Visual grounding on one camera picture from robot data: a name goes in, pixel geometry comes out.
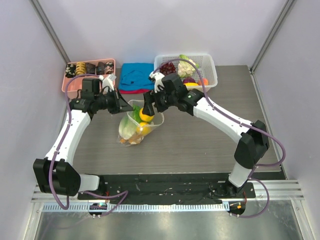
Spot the magenta folded cloth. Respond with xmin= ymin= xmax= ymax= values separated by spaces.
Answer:
xmin=119 ymin=89 xmax=150 ymax=95

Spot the clear zip top bag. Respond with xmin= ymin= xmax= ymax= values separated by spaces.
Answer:
xmin=118 ymin=99 xmax=165 ymax=146

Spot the white slotted cable duct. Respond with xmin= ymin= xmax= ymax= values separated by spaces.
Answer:
xmin=42 ymin=202 xmax=231 ymax=213

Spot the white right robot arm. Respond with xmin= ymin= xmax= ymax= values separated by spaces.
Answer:
xmin=142 ymin=72 xmax=270 ymax=198

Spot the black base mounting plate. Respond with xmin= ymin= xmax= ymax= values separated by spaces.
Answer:
xmin=77 ymin=172 xmax=257 ymax=206

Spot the purple red onion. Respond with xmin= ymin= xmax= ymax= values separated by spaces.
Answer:
xmin=182 ymin=77 xmax=196 ymax=84

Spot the dark brown roll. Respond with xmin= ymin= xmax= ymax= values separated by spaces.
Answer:
xmin=85 ymin=62 xmax=96 ymax=75

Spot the black roll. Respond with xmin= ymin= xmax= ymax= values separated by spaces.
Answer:
xmin=96 ymin=61 xmax=106 ymax=75

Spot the yellow lemon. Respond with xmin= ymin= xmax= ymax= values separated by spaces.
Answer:
xmin=139 ymin=108 xmax=154 ymax=123

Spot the blue folded cloth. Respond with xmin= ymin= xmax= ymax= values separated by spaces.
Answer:
xmin=118 ymin=63 xmax=155 ymax=92

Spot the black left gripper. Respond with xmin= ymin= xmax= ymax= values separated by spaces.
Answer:
xmin=94 ymin=87 xmax=133 ymax=115

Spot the yellow mango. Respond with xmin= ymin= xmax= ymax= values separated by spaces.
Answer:
xmin=136 ymin=122 xmax=152 ymax=136

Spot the dark floral sushi roll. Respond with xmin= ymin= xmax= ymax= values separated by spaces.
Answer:
xmin=64 ymin=63 xmax=76 ymax=78

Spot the red grape bunch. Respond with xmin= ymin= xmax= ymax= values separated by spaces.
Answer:
xmin=160 ymin=62 xmax=176 ymax=76

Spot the green lettuce leaf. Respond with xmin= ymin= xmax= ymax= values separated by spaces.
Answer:
xmin=118 ymin=104 xmax=141 ymax=140

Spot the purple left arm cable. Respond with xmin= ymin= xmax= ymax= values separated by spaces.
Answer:
xmin=48 ymin=74 xmax=105 ymax=211

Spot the yellow striped roll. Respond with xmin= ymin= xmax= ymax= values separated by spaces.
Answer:
xmin=75 ymin=61 xmax=86 ymax=76

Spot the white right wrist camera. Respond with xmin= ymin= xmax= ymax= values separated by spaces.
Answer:
xmin=149 ymin=72 xmax=165 ymax=93

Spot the yellow banana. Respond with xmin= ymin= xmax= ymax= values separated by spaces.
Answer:
xmin=184 ymin=82 xmax=199 ymax=88

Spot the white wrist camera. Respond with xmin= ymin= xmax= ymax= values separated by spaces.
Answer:
xmin=98 ymin=73 xmax=117 ymax=92
xmin=149 ymin=72 xmax=165 ymax=93

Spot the peach fruit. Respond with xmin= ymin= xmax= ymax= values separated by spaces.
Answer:
xmin=197 ymin=78 xmax=209 ymax=86

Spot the pink floral roll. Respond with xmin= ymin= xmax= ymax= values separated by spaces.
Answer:
xmin=104 ymin=61 xmax=115 ymax=75

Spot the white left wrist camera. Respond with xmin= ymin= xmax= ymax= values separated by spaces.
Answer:
xmin=98 ymin=73 xmax=117 ymax=92

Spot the white plastic basket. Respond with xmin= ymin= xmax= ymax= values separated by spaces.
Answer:
xmin=153 ymin=53 xmax=218 ymax=92

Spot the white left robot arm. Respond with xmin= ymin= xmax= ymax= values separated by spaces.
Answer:
xmin=33 ymin=73 xmax=133 ymax=200

